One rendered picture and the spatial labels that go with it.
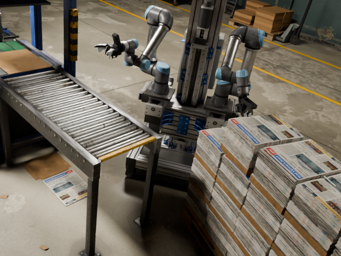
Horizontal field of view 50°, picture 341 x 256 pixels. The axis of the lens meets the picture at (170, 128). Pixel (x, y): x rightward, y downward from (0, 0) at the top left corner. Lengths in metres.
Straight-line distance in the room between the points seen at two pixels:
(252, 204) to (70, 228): 1.37
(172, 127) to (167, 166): 0.34
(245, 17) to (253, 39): 6.02
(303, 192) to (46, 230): 1.82
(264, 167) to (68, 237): 1.50
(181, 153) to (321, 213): 1.80
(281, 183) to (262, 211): 0.25
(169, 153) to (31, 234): 1.32
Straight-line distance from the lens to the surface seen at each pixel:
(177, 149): 3.35
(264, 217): 2.14
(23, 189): 3.21
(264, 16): 8.48
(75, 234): 2.83
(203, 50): 2.87
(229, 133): 2.26
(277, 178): 1.98
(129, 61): 2.72
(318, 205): 1.82
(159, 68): 2.87
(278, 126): 2.33
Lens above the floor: 2.09
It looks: 31 degrees down
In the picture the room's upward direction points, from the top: 10 degrees clockwise
